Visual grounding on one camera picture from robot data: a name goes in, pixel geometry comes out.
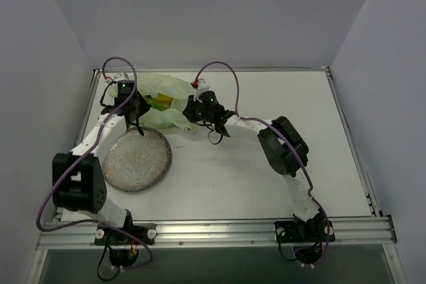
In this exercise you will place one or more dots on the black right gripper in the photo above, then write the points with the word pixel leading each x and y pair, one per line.
pixel 190 111

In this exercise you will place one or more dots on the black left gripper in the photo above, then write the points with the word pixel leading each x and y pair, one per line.
pixel 134 115

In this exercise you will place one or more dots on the pale green plastic bag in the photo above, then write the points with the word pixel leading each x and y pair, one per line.
pixel 150 85

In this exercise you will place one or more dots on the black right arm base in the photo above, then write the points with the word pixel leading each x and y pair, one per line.
pixel 304 242

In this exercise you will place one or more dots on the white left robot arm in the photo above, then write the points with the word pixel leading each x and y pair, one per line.
pixel 78 180

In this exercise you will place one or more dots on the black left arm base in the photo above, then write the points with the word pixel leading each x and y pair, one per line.
pixel 129 247

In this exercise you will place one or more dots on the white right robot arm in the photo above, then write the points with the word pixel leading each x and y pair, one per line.
pixel 284 148

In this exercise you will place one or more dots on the speckled round plate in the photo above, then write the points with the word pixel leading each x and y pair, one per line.
pixel 137 162

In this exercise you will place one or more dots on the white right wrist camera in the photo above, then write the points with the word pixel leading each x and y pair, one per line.
pixel 200 86

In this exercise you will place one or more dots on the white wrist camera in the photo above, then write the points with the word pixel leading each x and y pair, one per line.
pixel 200 86
pixel 116 77

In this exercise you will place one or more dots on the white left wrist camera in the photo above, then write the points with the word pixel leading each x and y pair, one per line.
pixel 116 77

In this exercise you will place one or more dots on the aluminium table frame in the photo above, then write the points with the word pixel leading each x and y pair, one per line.
pixel 216 207

